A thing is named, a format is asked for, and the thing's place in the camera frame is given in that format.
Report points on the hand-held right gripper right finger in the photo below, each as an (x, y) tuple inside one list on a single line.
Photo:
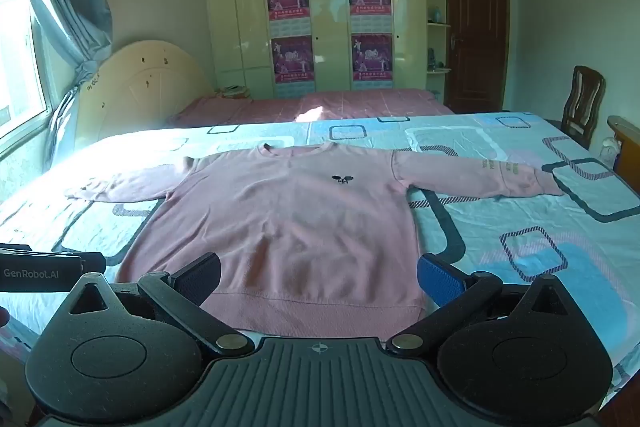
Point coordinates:
[(440, 279)]

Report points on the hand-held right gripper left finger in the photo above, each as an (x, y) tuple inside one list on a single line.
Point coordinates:
[(199, 279)]

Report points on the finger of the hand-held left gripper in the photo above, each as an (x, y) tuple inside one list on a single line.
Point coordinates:
[(94, 263)]

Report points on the pink sweatshirt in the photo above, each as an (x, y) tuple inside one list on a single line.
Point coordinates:
[(300, 232)]

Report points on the person's left hand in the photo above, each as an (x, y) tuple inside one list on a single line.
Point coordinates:
[(3, 318)]

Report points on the bed with patterned blue sheet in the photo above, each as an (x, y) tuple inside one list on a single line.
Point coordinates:
[(500, 207)]

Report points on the cream wooden headboard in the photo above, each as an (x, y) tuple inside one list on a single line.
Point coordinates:
[(145, 92)]

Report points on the stack of books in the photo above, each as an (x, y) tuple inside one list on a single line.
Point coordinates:
[(234, 92)]

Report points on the bed with pink sheet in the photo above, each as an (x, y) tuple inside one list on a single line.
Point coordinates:
[(350, 104)]

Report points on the white object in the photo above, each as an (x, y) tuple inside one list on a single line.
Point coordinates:
[(608, 152)]

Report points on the window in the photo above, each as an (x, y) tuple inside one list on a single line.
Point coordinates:
[(20, 57)]

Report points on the dark wooden chair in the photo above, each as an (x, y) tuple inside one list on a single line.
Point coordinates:
[(582, 102)]

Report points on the brown wooden bed footboard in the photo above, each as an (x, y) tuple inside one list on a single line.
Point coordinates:
[(627, 147)]

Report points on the cream corner shelf unit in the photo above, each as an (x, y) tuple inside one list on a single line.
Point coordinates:
[(435, 37)]

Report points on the dark brown wooden door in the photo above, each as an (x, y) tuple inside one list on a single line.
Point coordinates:
[(475, 32)]

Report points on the teal vase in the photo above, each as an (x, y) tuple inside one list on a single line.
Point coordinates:
[(436, 15)]

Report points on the cream wardrobe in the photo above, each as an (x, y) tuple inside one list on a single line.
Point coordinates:
[(330, 7)]

